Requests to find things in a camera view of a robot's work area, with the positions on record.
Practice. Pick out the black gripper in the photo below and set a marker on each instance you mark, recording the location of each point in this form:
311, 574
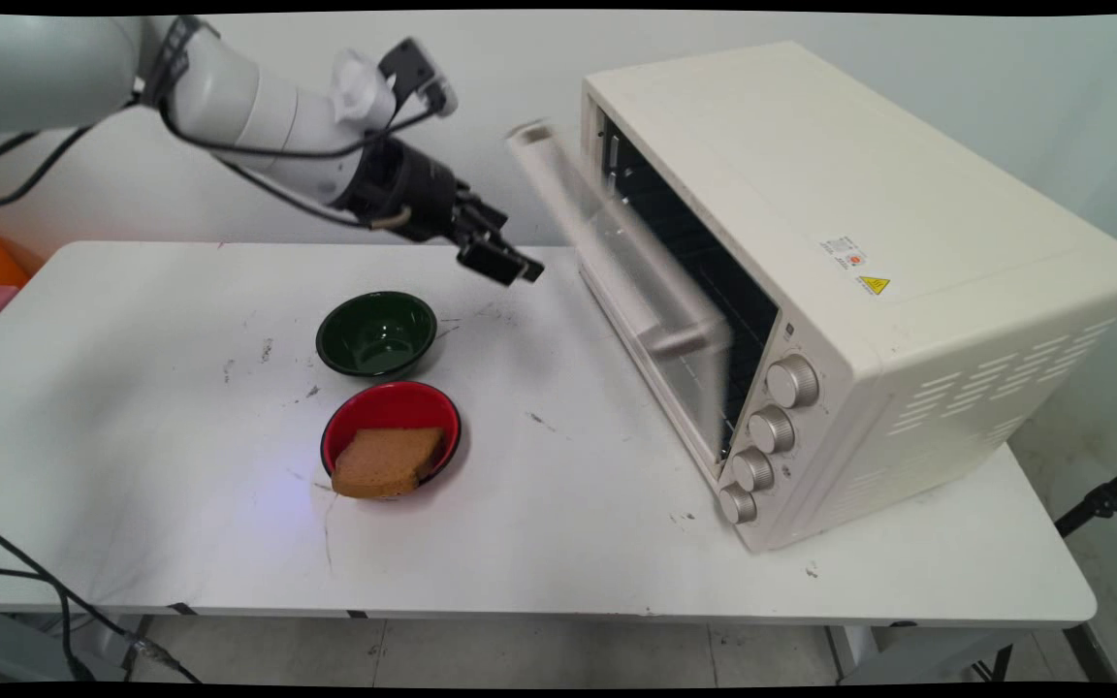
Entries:
413, 194

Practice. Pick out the glass oven door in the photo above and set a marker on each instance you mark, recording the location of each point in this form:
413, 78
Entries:
636, 281

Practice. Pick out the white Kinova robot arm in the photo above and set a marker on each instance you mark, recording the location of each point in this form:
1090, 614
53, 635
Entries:
229, 97

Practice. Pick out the dark green bowl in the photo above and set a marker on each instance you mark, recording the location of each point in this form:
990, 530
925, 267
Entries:
376, 334

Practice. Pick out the red bowl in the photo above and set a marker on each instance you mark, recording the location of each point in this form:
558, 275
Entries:
389, 407

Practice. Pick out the brown bread slice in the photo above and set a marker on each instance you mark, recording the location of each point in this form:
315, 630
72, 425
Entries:
384, 463

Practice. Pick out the beige oven knob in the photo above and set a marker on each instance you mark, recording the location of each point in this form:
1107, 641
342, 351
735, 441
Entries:
772, 429
738, 504
752, 470
793, 381

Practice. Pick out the cream toaster oven body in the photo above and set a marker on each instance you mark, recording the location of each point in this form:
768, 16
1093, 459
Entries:
908, 194

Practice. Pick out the black tripod stand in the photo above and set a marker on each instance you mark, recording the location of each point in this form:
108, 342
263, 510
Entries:
1106, 499

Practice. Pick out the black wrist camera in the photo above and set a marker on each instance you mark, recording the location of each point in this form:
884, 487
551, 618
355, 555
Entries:
413, 73

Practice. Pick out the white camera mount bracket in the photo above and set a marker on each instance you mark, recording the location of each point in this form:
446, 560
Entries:
360, 89

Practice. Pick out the grey table leg frame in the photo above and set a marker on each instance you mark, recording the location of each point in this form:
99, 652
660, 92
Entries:
908, 650
25, 645

